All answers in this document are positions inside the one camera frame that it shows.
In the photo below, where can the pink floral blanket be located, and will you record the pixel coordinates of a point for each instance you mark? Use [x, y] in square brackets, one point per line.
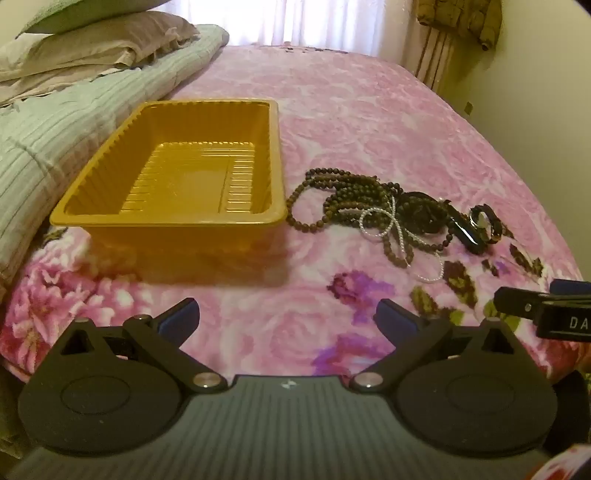
[369, 115]

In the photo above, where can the beige pillow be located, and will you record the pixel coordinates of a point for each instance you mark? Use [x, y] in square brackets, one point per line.
[92, 46]

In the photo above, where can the striped beige drape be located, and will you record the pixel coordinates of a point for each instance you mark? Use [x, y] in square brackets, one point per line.
[434, 55]

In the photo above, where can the black mesh band wristwatch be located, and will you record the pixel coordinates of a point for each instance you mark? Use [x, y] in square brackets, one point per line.
[422, 212]

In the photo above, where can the white pearl strand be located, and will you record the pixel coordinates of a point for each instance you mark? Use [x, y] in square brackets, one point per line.
[376, 224]

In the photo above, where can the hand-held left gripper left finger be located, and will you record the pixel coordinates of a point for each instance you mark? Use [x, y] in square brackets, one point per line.
[181, 316]

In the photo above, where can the glossy black oblong case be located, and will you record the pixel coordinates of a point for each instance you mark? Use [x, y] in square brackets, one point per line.
[468, 233]

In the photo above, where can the red and white cloth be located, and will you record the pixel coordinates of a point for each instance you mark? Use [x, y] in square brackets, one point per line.
[565, 464]

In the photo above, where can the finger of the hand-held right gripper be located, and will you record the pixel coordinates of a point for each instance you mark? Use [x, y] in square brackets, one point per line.
[570, 286]
[517, 302]

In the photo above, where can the white sheer curtain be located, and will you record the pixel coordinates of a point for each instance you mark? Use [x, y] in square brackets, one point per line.
[286, 21]

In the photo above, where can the green striped quilt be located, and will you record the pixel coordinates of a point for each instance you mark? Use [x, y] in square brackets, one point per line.
[55, 134]

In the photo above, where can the green pillow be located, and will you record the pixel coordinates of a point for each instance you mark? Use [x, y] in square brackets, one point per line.
[83, 11]

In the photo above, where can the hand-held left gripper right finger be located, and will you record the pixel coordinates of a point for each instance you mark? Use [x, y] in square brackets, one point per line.
[391, 318]

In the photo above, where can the yellow plastic tray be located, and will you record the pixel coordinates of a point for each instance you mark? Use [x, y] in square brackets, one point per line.
[184, 184]

